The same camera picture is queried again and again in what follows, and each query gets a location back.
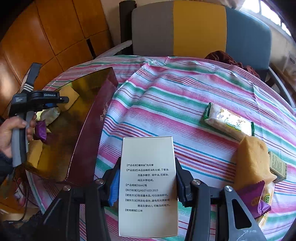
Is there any wooden wardrobe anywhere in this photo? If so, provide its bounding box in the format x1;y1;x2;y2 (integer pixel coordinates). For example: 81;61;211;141
0;0;111;121

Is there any beige snack packet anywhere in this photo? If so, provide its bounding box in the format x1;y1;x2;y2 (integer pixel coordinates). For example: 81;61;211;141
40;108;61;127

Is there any gold tin box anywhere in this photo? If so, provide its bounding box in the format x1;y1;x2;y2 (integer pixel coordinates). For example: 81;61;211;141
24;67;119;187

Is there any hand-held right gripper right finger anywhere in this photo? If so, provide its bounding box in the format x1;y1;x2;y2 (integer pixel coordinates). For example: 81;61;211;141
175;158;266;241

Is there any dark red cloth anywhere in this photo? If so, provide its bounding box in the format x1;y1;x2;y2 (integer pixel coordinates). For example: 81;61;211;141
205;51;260;80

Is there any purple snack packet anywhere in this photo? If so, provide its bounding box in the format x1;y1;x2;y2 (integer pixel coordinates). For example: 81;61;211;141
34;120;48;145

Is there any black rolled mat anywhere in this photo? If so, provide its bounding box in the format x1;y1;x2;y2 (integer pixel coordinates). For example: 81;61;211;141
119;1;134;55

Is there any white cardboard box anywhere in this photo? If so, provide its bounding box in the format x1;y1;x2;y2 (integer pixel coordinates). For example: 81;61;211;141
283;50;296;77

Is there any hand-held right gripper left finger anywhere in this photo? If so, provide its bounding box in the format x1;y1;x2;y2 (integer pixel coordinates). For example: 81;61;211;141
43;158;122;241

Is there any yellow cake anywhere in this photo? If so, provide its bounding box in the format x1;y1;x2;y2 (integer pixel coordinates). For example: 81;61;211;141
26;139;44;167
231;136;278;219
60;85;80;110

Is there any small green box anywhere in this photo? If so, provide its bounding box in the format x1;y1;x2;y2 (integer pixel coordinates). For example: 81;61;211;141
268;151;287;183

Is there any person's left hand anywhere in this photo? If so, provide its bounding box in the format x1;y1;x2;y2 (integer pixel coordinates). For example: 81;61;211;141
0;113;37;160

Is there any cream cardboard box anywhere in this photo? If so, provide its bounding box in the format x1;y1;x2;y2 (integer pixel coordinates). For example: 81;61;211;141
118;137;179;238

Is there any person's left forearm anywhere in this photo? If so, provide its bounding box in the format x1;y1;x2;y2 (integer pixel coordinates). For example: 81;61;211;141
0;151;15;186

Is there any grey yellow blue chair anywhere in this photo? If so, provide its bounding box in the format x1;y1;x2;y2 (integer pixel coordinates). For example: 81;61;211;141
96;0;295;102

